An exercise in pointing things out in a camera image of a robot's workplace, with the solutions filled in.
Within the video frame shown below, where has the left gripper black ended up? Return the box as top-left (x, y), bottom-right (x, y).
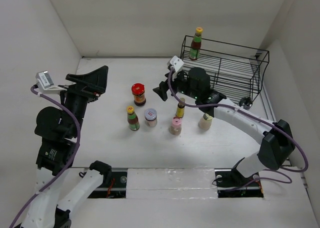
top-left (58, 64), bottom-right (110, 135)

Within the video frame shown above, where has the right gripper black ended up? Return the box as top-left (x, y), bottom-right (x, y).
top-left (153, 68), bottom-right (200, 100)

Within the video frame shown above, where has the red-lid chili sauce jar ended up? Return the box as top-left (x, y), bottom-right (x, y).
top-left (131, 83), bottom-right (146, 106)

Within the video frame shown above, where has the white-lid glass jar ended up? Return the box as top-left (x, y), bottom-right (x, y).
top-left (144, 108), bottom-right (158, 127)

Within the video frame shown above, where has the yellow-capped green-label sauce bottle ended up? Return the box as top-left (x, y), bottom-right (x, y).
top-left (126, 106), bottom-right (140, 131)

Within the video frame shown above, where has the pale green-lid shaker jar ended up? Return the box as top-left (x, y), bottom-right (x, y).
top-left (198, 113), bottom-right (213, 131)

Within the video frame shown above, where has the black-lid glass grinder jar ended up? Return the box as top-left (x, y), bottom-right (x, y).
top-left (238, 97), bottom-right (253, 110)

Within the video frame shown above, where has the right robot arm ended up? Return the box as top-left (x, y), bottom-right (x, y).
top-left (163, 67), bottom-right (297, 188)

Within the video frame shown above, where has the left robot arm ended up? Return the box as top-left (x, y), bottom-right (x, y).
top-left (11, 66), bottom-right (128, 228)

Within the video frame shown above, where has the small brown-cap yellow bottle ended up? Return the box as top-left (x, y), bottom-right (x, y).
top-left (175, 97), bottom-right (185, 118)

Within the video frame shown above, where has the pink-lid spice jar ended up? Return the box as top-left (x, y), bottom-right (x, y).
top-left (169, 117), bottom-right (182, 135)

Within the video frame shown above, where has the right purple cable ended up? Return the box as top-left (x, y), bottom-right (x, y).
top-left (167, 65), bottom-right (309, 191)

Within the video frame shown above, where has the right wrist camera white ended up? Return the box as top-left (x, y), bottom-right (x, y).
top-left (168, 55), bottom-right (184, 73)

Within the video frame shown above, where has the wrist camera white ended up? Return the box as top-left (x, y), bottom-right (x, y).
top-left (168, 55), bottom-right (184, 73)
top-left (35, 71), bottom-right (62, 94)

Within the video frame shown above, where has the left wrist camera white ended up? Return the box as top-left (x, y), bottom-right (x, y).
top-left (35, 71), bottom-right (62, 94)

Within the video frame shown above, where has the black wire rack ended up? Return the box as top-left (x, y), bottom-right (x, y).
top-left (180, 35), bottom-right (270, 103)

